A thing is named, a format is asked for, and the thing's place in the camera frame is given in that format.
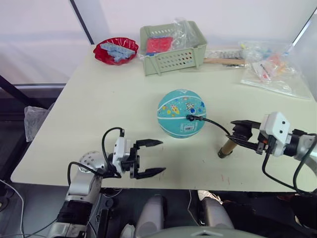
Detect large clear zip bag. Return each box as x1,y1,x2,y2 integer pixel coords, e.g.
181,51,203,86
239,41,312,100

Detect white sneaker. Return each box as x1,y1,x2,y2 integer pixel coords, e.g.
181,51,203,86
198,189,223,205

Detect thin white cable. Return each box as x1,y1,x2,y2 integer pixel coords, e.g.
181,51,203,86
0,178,25,238

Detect gold hand pump black hose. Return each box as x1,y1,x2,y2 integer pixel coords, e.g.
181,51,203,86
185,113,240,159

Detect crumpled translucent bag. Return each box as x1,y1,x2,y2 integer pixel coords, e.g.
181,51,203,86
24,105,52,143

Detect clear packet of small parts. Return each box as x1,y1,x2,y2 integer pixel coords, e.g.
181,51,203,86
204,48,245,59

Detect white printed card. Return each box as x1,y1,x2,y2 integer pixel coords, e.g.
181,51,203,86
251,61,272,82

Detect wooden stick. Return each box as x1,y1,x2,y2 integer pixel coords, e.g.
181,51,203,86
203,57,248,64

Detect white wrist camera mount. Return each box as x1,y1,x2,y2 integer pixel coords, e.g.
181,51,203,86
259,112,292,157
112,137,131,172

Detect grey curved robot torso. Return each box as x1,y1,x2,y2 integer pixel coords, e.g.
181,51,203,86
138,225,268,238

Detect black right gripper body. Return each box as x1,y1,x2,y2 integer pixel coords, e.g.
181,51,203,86
255,130,270,156

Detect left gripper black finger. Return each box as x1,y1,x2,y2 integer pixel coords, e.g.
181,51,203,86
135,139,163,149
135,168,166,179

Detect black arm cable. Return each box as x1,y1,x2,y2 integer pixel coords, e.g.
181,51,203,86
262,133,317,196
67,127,124,185

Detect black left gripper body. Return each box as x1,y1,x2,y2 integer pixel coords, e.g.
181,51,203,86
121,141,142,179

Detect pale green perforated basket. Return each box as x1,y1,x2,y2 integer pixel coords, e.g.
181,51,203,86
139,20,208,76

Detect red plastic bowl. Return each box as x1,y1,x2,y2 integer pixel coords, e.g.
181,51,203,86
93,37,139,66

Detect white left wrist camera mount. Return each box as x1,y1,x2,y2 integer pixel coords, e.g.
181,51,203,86
112,137,131,172

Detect person in dark trousers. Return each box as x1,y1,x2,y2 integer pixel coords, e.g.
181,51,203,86
220,192,317,230

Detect red textured pad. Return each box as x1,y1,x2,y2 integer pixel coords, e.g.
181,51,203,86
146,36,174,54

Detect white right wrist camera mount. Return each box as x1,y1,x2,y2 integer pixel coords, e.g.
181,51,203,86
259,112,292,157

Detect teal space print ball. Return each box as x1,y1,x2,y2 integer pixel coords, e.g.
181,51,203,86
157,89,208,139

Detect black diagonal metal bar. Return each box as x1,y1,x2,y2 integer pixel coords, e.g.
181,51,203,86
0,74,50,110

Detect grey rounded shape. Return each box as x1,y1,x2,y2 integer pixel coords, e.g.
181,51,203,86
202,198,235,230
135,194,165,238

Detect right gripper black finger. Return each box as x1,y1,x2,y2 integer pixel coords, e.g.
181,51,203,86
230,119,262,139
225,133,259,151

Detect dark window frame post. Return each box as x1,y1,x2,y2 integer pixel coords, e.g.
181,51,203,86
69,0,95,45
292,9,317,48

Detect crumpled clear plastic bag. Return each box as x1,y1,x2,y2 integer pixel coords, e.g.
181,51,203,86
170,16,199,50

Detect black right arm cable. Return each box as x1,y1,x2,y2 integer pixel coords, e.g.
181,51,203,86
262,133,317,196

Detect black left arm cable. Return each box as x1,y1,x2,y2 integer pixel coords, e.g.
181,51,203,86
67,127,124,185

